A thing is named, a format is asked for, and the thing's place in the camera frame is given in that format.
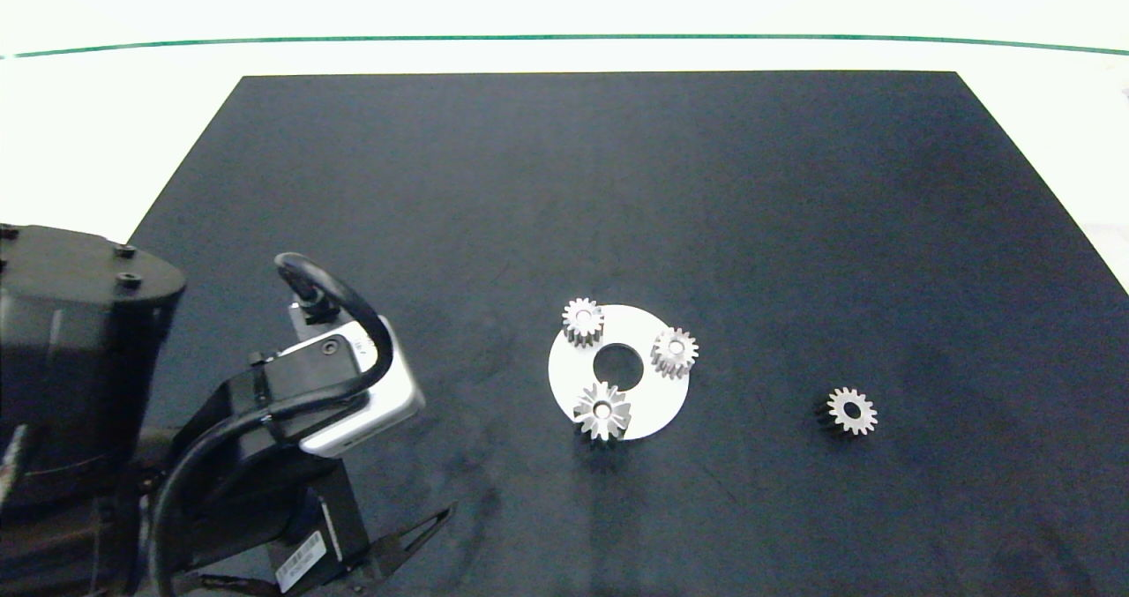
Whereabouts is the large steel gear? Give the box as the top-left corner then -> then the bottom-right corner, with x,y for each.
572,380 -> 633,444

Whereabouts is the small steel gear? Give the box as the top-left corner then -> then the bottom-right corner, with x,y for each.
563,297 -> 606,348
651,326 -> 700,380
819,386 -> 879,437

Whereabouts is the round white pin plate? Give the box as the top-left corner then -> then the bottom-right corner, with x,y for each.
548,304 -> 691,441

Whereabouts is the dark table mat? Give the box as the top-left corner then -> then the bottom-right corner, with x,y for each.
128,71 -> 1129,597

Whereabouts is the silver boxy wrist camera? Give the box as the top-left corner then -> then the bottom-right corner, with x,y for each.
265,302 -> 426,459

